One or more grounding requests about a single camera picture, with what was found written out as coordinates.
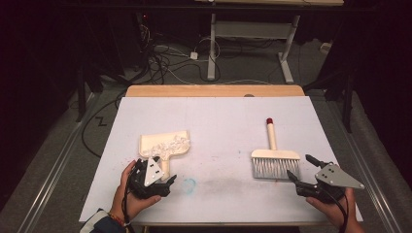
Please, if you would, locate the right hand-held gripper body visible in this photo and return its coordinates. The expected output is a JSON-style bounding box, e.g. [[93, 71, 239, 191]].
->
[[295, 162, 365, 205]]

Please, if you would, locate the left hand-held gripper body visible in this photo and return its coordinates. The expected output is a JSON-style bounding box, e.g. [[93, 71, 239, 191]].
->
[[128, 157, 171, 199]]

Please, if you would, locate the pile of white paper scraps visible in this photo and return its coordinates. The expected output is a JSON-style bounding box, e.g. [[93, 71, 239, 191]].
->
[[142, 135, 190, 161]]

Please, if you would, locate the cream plastic dustpan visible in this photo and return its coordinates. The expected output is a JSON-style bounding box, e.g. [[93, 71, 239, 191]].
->
[[138, 130, 191, 182]]

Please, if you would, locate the cream brush with red-tipped handle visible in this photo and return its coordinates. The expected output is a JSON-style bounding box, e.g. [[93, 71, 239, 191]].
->
[[251, 117, 301, 181]]

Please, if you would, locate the person's right hand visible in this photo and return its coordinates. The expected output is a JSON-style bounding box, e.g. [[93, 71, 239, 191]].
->
[[305, 188, 358, 229]]

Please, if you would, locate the person's left hand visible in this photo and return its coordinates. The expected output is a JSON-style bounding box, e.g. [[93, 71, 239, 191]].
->
[[111, 160, 162, 222]]

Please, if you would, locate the black metal stand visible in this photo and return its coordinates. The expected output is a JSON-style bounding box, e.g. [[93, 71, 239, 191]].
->
[[76, 64, 98, 123], [304, 71, 356, 134]]

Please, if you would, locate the white table cover sheet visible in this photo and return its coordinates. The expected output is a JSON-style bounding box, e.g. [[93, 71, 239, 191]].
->
[[80, 96, 363, 224]]

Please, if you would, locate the wooden table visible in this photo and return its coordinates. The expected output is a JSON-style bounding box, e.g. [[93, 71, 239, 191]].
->
[[124, 84, 348, 227]]

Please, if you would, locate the white metal-framed desk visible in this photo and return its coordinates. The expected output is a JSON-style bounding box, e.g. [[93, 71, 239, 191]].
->
[[193, 0, 345, 84]]

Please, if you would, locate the right hand-held gripper black cable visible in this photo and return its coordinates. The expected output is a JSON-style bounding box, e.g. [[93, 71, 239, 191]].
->
[[324, 188, 350, 233]]

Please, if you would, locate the hand-held gripper black cable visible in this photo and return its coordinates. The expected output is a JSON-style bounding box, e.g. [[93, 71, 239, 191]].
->
[[121, 174, 136, 233], [324, 188, 350, 233]]

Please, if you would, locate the left hand-held gripper black cable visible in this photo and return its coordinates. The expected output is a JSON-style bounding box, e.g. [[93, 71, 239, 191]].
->
[[121, 174, 136, 233]]

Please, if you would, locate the aluminium floor rail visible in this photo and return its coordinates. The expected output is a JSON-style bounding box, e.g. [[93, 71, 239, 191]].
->
[[336, 129, 402, 233], [22, 93, 98, 233]]

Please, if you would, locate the orange bead bracelet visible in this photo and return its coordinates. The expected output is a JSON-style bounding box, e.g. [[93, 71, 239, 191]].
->
[[108, 212, 126, 228]]

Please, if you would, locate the black floor cable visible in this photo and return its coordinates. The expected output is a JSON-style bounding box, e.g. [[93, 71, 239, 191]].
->
[[81, 93, 127, 159]]

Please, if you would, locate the tangle of floor cables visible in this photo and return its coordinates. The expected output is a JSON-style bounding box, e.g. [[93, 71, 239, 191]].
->
[[135, 22, 222, 85]]

